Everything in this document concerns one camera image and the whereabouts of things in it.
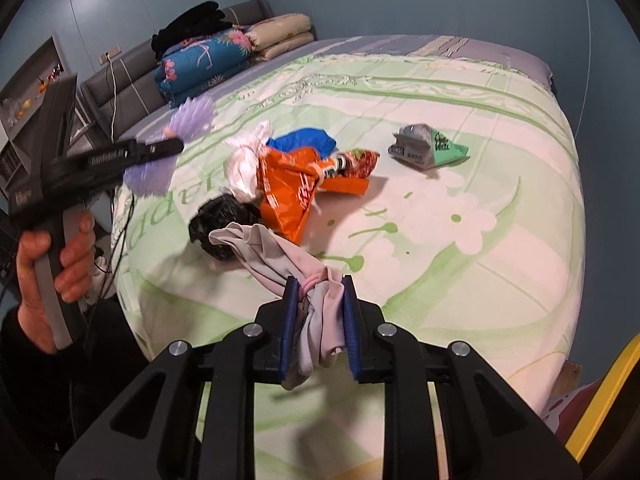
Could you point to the white wall socket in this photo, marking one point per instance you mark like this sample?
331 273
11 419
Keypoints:
110 54

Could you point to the folded beige blanket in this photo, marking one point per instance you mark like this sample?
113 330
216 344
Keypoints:
277 25

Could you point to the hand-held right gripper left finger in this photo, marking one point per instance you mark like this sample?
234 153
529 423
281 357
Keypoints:
287 332

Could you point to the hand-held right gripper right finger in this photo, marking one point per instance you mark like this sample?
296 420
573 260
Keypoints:
352 335

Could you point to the beige pink cloth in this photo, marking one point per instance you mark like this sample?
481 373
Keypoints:
280 255

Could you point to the beige pillow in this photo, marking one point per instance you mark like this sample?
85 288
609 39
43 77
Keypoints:
290 45

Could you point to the blue cloth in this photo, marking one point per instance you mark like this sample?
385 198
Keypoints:
305 142

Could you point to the recessed wall shelf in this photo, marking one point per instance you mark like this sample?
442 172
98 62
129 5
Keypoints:
27 85

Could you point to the red patterned cloth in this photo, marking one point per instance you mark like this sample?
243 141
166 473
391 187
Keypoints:
570 410

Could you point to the green floral blanket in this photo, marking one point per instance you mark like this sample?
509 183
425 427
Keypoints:
450 285

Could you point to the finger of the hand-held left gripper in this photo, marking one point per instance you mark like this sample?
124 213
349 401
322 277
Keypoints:
160 148

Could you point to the black clothing pile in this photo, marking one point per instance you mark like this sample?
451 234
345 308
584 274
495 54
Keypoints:
190 25

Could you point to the red snack packet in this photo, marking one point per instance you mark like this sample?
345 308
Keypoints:
357 162

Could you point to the orange plastic bag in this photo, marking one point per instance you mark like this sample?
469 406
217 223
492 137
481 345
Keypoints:
285 195

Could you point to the grey bed headboard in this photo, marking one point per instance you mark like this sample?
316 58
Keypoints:
132 90

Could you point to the purple plastic bag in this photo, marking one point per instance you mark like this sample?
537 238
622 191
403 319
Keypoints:
192 115

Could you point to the blue floral folded quilt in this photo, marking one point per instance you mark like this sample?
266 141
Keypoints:
210 60

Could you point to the black plastic bag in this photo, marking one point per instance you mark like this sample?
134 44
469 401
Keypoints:
220 215

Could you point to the person's left forearm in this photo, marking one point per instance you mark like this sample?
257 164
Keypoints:
30 390

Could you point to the white cloth bundle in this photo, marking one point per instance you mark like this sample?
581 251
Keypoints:
245 170

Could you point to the green grey snack packet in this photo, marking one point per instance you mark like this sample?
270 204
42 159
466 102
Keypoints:
440 152

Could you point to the yellow plastic frame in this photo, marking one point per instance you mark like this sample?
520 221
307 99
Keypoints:
607 390

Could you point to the person's left hand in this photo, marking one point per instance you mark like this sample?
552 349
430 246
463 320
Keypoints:
77 260

